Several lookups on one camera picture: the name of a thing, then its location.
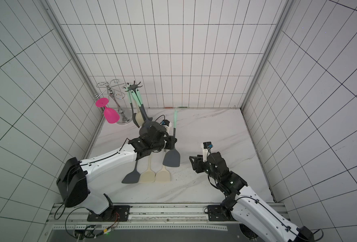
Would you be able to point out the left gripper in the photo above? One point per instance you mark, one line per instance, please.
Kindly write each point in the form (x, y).
(172, 141)

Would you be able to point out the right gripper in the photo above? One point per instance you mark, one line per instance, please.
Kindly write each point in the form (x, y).
(199, 163)

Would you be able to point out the grey utensil green handle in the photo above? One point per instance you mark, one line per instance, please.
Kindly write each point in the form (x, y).
(172, 157)

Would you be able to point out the beige spatula grey handle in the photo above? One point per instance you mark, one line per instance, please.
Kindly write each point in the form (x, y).
(163, 175)

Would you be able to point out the beige spatula green handle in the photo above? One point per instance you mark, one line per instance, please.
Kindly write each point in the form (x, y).
(149, 175)

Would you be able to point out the grey spatula green handle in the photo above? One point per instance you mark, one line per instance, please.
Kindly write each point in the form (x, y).
(133, 177)

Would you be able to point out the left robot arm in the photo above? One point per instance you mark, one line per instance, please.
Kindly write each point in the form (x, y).
(76, 176)

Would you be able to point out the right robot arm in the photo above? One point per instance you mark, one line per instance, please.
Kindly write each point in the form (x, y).
(244, 205)

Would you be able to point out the grey utensil rack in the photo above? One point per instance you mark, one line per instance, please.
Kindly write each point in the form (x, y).
(132, 88)

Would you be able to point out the pink plastic wine glass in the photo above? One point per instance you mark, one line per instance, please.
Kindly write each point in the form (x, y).
(110, 114)

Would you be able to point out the chrome glass holder stand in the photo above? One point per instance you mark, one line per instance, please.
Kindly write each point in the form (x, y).
(123, 114)

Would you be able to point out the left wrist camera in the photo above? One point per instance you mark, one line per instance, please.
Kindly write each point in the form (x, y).
(167, 124)

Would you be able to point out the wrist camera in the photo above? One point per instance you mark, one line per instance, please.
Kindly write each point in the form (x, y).
(167, 124)
(207, 146)

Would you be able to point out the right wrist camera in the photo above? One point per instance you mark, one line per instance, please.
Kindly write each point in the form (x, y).
(207, 146)

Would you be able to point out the beige spoon green handle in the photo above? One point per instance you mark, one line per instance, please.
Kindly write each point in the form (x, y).
(136, 113)

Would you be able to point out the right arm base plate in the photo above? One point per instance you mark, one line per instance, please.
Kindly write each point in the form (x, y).
(218, 213)

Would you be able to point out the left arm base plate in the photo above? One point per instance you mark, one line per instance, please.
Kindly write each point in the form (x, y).
(113, 213)

